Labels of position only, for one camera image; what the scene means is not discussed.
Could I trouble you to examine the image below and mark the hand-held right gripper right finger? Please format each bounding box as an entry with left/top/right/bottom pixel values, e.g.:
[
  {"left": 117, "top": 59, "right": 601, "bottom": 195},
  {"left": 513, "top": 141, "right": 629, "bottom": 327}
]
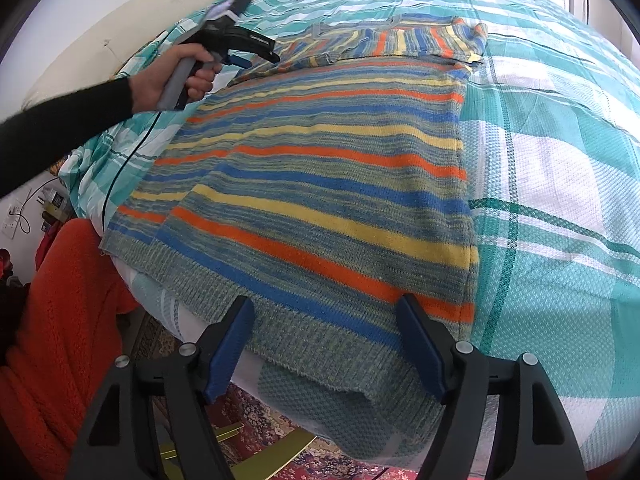
[{"left": 395, "top": 293, "right": 588, "bottom": 480}]

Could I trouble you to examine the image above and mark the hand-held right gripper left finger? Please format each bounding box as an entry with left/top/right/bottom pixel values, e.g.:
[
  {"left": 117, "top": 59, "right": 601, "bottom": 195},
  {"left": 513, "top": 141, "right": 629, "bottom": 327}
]
[{"left": 65, "top": 295, "right": 256, "bottom": 480}]

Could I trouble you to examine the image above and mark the striped knit sweater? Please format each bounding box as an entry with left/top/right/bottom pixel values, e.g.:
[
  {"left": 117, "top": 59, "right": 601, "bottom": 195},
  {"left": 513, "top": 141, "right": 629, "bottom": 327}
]
[{"left": 99, "top": 12, "right": 490, "bottom": 393}]

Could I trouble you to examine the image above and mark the person's left forearm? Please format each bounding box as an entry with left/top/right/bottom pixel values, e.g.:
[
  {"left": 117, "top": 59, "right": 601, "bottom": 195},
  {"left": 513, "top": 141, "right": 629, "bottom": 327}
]
[{"left": 0, "top": 76, "right": 135, "bottom": 198}]

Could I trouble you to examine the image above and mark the person's left hand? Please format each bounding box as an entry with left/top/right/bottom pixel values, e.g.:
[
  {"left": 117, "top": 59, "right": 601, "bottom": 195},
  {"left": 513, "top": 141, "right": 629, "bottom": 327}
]
[{"left": 129, "top": 42, "right": 221, "bottom": 113}]

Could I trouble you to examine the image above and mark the red patterned rug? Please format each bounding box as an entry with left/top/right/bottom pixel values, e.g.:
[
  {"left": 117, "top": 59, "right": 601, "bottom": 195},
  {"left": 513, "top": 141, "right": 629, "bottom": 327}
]
[{"left": 132, "top": 310, "right": 426, "bottom": 480}]

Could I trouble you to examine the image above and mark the cream padded headboard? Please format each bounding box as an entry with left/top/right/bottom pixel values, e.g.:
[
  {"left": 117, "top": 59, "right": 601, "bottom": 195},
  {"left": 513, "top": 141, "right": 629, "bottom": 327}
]
[{"left": 22, "top": 0, "right": 266, "bottom": 111}]

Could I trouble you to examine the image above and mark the orange fleece garment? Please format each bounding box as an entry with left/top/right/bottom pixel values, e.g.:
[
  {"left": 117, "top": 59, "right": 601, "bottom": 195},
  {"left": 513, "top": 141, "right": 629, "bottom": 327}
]
[{"left": 0, "top": 217, "right": 136, "bottom": 480}]

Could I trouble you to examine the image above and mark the teal checked bedsheet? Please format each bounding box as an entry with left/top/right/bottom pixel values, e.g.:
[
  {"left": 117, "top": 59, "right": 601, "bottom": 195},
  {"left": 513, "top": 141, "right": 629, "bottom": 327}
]
[{"left": 60, "top": 0, "right": 640, "bottom": 471}]

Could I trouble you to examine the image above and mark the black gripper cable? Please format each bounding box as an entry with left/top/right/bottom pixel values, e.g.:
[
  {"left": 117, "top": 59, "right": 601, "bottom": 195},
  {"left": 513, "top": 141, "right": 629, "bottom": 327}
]
[{"left": 100, "top": 107, "right": 163, "bottom": 233}]

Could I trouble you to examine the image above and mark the white wall socket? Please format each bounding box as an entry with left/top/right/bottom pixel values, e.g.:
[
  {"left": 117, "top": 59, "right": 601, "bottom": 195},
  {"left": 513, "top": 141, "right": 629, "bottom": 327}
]
[{"left": 0, "top": 200, "right": 26, "bottom": 241}]

